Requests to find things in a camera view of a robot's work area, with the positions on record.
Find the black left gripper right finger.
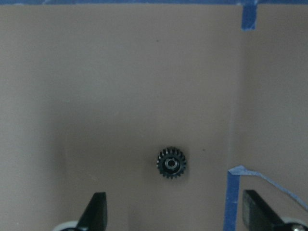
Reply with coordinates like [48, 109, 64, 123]
[242, 189, 308, 231]

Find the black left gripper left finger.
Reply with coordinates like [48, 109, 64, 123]
[54, 192, 108, 231]

